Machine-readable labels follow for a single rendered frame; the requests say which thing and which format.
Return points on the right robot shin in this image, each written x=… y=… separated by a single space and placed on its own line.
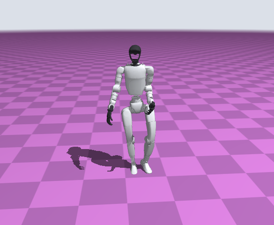
x=131 y=151

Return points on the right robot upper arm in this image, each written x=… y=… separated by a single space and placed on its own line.
x=118 y=79

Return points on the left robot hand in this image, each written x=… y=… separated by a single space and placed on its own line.
x=151 y=107

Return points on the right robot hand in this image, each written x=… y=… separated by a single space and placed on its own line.
x=109 y=115

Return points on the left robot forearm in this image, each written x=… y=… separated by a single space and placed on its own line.
x=149 y=95

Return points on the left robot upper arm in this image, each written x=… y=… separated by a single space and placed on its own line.
x=149 y=78

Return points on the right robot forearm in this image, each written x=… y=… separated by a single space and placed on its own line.
x=113 y=99

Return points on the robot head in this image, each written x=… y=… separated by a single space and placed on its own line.
x=135 y=49

